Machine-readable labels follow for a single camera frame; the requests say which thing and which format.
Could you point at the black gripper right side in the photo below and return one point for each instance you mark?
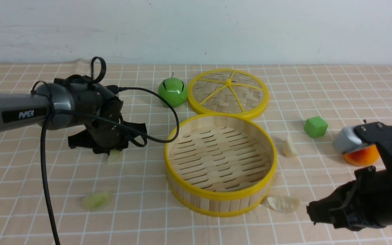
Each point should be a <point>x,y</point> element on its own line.
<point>368,203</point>

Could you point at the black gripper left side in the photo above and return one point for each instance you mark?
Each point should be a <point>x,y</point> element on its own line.
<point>106,136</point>

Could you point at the green dumpling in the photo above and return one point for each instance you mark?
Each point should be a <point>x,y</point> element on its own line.
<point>115,156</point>
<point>96,201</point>

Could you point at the white dumpling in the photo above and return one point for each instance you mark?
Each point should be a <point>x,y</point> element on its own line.
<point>288,148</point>
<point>284,204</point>

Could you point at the bamboo steamer tray yellow rim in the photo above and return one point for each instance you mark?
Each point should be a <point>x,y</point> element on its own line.
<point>220,165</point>

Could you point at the bamboo steamer lid yellow rim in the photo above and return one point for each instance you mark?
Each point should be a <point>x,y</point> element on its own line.
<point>228,91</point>

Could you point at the green toy apple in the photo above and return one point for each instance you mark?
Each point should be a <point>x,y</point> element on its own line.
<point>173,90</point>

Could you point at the orange yellow toy pear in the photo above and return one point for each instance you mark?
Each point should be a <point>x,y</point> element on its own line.
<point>364,157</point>

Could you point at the green cube block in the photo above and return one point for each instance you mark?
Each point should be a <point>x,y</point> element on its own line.
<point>315,127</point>

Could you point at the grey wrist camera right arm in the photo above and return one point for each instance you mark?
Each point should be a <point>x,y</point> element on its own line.
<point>346,141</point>

